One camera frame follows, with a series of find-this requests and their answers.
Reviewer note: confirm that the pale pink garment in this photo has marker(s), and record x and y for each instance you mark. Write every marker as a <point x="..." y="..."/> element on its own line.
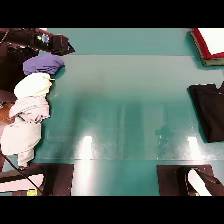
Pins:
<point x="30" y="108"/>

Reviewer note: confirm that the purple garment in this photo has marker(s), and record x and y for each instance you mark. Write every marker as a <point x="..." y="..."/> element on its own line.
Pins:
<point x="43" y="64"/>

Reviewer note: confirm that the black garment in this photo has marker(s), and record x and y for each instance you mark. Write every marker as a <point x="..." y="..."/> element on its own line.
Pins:
<point x="210" y="110"/>

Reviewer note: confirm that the cream garment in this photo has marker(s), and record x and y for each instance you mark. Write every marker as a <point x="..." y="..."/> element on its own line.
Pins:
<point x="33" y="85"/>

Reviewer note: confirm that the white garment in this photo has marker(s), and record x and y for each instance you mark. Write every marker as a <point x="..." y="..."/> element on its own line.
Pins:
<point x="213" y="39"/>

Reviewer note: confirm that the red garment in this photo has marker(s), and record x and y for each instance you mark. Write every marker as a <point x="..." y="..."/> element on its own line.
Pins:
<point x="202" y="46"/>

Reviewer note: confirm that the light grey garment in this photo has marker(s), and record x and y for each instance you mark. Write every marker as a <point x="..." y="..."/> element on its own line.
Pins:
<point x="20" y="136"/>

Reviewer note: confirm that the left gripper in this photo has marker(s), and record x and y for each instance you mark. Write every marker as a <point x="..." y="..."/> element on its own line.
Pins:
<point x="62" y="44"/>

